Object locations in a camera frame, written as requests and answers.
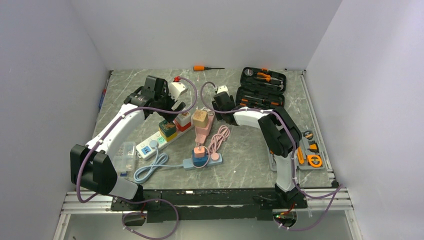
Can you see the yellow cube socket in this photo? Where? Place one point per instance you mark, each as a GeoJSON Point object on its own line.
{"type": "Point", "coordinates": [169, 138]}

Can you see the yellow tape measure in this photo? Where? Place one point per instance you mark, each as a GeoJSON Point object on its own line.
{"type": "Point", "coordinates": [314, 160]}

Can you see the green cube socket lion print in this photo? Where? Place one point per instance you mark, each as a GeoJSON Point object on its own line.
{"type": "Point", "coordinates": [167, 129]}

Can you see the orange handled screwdriver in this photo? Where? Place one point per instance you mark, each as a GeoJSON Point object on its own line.
{"type": "Point", "coordinates": [200, 68]}

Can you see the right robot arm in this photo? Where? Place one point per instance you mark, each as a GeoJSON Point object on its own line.
{"type": "Point", "coordinates": [281, 134]}

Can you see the black tool case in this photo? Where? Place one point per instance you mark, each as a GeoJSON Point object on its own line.
{"type": "Point", "coordinates": [260, 94]}

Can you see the white cube socket tiger print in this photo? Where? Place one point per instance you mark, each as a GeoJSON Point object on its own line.
{"type": "Point", "coordinates": [183, 118]}

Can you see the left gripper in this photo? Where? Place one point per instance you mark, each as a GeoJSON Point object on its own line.
{"type": "Point", "coordinates": [172, 101]}

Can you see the pink round plug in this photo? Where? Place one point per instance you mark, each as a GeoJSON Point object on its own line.
{"type": "Point", "coordinates": [214, 156]}

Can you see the light blue power strip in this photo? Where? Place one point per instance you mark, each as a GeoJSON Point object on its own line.
{"type": "Point", "coordinates": [187, 163]}

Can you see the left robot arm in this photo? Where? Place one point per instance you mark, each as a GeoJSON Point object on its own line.
{"type": "Point", "coordinates": [91, 164]}

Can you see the light blue round plug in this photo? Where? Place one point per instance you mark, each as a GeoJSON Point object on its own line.
{"type": "Point", "coordinates": [153, 144]}

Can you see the pink power strip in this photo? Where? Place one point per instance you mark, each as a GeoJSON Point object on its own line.
{"type": "Point", "coordinates": [202, 133]}

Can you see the clear plastic screw box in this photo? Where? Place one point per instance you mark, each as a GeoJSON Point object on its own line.
{"type": "Point", "coordinates": [124, 159]}

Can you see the red blue pen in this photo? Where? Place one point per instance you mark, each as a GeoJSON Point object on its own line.
{"type": "Point", "coordinates": [101, 99]}

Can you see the orange pliers in case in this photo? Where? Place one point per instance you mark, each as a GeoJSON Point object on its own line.
{"type": "Point", "coordinates": [266, 77]}

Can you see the white power strip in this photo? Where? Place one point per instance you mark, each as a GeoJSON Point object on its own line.
{"type": "Point", "coordinates": [146, 149]}

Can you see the grey tool tray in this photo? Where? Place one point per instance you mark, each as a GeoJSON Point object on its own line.
{"type": "Point", "coordinates": [308, 145]}

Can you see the red cube socket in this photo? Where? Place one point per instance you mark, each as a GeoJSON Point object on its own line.
{"type": "Point", "coordinates": [182, 128]}

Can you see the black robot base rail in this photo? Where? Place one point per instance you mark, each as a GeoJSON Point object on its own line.
{"type": "Point", "coordinates": [213, 204]}

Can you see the salmon usb charger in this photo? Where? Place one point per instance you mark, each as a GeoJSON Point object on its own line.
{"type": "Point", "coordinates": [199, 152]}

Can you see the beige cube socket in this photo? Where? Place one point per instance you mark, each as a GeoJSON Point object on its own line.
{"type": "Point", "coordinates": [200, 118]}

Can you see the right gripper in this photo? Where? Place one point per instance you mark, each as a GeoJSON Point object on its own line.
{"type": "Point", "coordinates": [219, 116]}

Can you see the dark blue cube socket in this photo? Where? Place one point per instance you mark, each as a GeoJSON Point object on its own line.
{"type": "Point", "coordinates": [201, 162]}

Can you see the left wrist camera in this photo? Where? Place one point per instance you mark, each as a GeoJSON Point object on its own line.
{"type": "Point", "coordinates": [176, 88]}

